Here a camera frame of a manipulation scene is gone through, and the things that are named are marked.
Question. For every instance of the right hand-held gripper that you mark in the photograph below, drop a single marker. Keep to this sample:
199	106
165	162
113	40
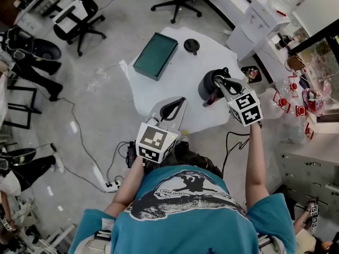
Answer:
247	110

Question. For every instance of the white shelf unit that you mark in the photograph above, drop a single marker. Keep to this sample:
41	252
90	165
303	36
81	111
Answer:
34	7

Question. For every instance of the black metal stool frame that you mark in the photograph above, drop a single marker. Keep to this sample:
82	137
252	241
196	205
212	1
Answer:
31	107

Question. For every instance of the clear water jug red cap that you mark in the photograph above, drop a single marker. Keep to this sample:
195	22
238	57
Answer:
294	132
286	86
272	104

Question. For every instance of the white-backed black office chair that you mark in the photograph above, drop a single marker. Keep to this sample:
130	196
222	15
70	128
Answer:
71	17

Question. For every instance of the white power strip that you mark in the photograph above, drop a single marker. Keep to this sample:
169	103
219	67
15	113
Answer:
112	185

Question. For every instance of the grey filing cabinet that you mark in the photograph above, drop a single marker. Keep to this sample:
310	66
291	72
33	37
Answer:
310	168

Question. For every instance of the dark green box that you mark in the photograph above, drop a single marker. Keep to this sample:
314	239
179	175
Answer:
155	55

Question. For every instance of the white water dispenser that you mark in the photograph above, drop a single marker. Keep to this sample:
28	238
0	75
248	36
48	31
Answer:
254	28

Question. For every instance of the red glass bowl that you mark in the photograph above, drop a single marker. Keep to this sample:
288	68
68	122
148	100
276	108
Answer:
313	102

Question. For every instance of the brown woven basket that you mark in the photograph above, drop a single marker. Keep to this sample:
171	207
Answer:
295	63

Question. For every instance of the person's left forearm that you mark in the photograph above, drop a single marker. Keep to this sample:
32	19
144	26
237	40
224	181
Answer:
127	186

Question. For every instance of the black thermos flask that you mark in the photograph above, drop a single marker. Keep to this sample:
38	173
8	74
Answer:
283	42

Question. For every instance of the person's teal printed shirt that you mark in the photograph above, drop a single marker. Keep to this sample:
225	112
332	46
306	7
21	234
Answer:
185	226

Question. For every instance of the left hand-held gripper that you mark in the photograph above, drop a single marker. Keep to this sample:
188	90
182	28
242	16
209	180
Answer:
152	139

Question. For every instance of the black round lid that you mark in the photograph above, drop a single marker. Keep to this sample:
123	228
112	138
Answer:
191	45

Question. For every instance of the person's dark trousers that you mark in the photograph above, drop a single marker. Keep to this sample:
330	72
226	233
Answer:
190	157

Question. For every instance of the person's right forearm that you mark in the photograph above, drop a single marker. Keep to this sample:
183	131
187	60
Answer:
255	168

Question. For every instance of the black battery pack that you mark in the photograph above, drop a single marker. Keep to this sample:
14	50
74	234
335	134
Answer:
131	155

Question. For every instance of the white octagonal table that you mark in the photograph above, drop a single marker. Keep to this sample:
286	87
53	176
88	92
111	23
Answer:
185	70

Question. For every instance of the black trash bin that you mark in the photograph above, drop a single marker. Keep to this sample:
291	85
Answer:
251	74

